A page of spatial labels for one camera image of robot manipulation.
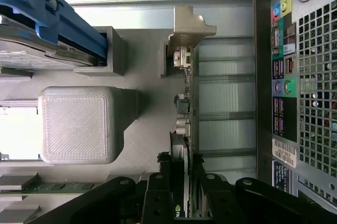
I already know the green RAM stick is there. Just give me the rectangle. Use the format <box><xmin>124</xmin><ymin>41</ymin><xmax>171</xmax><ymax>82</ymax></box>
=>
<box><xmin>0</xmin><ymin>181</ymin><xmax>104</xmax><ymax>196</ymax></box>

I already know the grey printed parts rack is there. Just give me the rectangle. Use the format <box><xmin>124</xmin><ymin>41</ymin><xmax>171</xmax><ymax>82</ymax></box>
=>
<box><xmin>0</xmin><ymin>25</ymin><xmax>201</xmax><ymax>224</ymax></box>

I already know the computer rear I/O panel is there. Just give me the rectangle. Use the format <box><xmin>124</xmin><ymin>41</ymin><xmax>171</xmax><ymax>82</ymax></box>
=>
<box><xmin>252</xmin><ymin>0</ymin><xmax>337</xmax><ymax>209</ymax></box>

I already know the square CPU chip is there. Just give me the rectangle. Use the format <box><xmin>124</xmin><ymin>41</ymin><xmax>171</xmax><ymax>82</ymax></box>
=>
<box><xmin>0</xmin><ymin>105</ymin><xmax>43</xmax><ymax>161</ymax></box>

